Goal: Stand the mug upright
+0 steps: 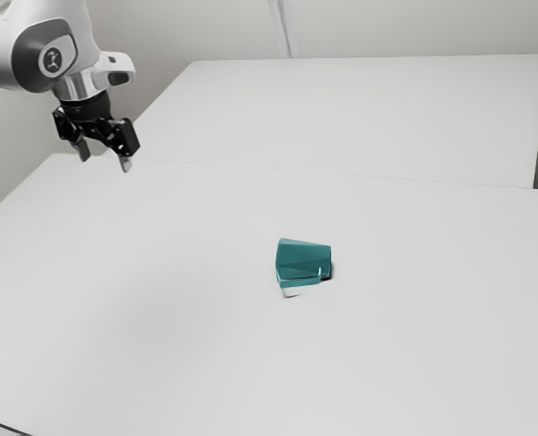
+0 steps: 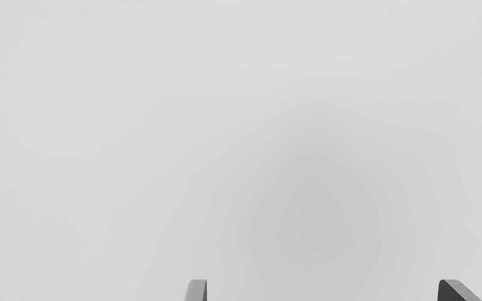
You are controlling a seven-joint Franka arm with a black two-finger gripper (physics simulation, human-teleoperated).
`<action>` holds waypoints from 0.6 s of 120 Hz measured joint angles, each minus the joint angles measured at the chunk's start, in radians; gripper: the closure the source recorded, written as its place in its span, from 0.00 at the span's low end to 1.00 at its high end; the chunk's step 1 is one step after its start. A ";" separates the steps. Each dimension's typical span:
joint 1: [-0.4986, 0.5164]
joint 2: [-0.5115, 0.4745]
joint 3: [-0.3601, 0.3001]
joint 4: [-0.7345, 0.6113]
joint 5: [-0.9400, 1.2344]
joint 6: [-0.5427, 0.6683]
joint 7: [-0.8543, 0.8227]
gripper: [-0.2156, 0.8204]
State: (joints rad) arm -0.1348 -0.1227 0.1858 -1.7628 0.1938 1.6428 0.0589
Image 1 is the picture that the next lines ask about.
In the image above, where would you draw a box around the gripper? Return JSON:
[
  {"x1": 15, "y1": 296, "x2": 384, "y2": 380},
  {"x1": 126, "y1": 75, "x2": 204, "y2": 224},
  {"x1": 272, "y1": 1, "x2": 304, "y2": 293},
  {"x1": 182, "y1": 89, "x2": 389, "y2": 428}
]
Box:
[{"x1": 52, "y1": 92, "x2": 142, "y2": 173}]

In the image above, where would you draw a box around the teal faceted mug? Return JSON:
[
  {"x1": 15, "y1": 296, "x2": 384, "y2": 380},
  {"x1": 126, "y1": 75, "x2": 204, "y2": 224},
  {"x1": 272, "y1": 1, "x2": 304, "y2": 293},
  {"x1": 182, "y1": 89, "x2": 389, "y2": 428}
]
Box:
[{"x1": 274, "y1": 237, "x2": 334, "y2": 299}]

